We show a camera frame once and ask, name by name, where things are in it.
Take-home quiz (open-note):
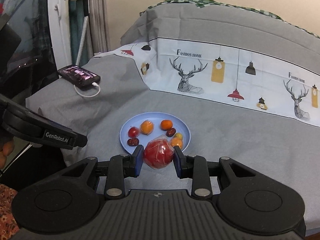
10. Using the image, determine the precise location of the grey deer-print quilt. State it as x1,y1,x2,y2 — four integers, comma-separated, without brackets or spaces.
139,0,320,40

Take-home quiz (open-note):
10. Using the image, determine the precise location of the person's left hand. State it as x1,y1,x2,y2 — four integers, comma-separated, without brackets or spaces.
0,140,15,170

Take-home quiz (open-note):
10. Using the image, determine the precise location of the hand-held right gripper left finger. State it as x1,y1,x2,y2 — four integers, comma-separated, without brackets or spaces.
61,145,145,200

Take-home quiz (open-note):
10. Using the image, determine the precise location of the floral patterned cloth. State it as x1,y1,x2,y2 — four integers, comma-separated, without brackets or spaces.
0,183,20,237

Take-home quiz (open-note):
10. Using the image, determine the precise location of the white charging cable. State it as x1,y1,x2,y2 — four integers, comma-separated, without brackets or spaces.
74,81,101,98

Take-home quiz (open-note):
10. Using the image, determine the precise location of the bare orange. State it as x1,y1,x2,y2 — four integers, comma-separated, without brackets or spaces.
160,119,174,130

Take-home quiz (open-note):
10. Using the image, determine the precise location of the striped braided cable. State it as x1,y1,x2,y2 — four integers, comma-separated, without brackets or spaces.
75,14,90,66

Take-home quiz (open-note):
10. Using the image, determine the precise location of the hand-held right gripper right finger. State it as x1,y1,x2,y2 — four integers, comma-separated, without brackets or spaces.
173,146,259,200

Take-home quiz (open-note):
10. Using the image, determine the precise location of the grey printed bed sheet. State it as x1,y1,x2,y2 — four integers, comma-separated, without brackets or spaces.
25,1,320,238

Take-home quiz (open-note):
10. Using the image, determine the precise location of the plastic-wrapped orange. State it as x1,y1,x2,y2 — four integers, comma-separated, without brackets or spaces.
170,137,184,149
140,120,154,135

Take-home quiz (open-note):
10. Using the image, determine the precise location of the black smartphone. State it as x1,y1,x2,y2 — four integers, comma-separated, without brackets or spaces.
57,65,101,90

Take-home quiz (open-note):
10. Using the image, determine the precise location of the blue plate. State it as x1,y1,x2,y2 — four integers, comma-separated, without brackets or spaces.
119,112,191,155

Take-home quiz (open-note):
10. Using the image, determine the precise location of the large red apple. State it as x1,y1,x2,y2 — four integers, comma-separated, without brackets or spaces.
143,135,175,170

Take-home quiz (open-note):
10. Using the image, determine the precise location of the grey curtain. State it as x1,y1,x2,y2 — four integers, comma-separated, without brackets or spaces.
88,0,111,55

